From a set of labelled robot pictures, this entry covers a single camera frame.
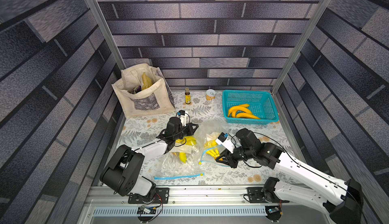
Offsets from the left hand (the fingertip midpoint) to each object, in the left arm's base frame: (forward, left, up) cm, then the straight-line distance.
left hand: (199, 125), depth 85 cm
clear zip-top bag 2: (-20, -4, 0) cm, 20 cm away
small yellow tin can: (+32, -9, -8) cm, 34 cm away
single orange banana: (+20, -32, -9) cm, 39 cm away
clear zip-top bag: (-20, +15, -10) cm, 27 cm away
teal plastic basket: (+27, -47, -11) cm, 55 cm away
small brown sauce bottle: (+27, +8, -5) cm, 29 cm away
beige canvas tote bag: (+17, +27, +4) cm, 32 cm away
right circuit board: (-38, -36, -17) cm, 55 cm away
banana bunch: (-4, +8, -12) cm, 15 cm away
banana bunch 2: (-18, -6, +5) cm, 19 cm away
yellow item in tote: (+26, +33, +10) cm, 43 cm away
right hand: (-19, -8, +2) cm, 21 cm away
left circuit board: (-39, +25, -15) cm, 49 cm away
